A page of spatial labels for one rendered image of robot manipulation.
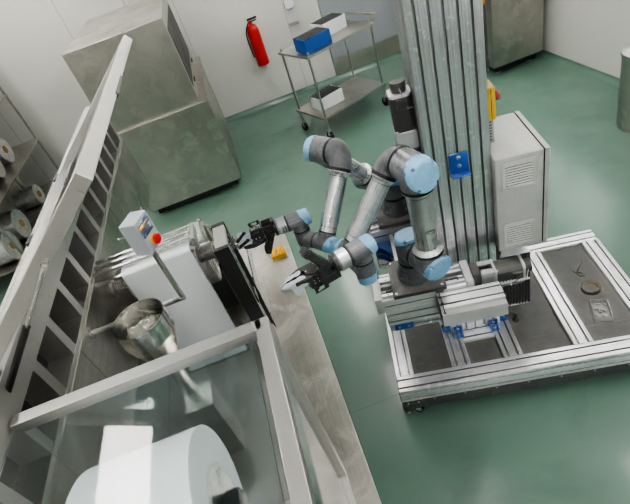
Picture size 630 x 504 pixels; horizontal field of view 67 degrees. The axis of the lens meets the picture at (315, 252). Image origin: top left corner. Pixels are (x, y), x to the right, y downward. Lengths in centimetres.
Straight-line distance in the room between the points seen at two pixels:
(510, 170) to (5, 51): 568
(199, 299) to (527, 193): 134
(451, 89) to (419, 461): 168
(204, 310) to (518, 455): 157
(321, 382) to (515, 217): 105
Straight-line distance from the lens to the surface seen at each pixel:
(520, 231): 221
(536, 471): 251
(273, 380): 89
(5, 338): 113
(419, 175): 159
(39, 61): 655
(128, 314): 137
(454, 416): 263
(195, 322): 182
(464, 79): 184
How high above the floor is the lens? 228
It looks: 38 degrees down
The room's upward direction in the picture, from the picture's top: 20 degrees counter-clockwise
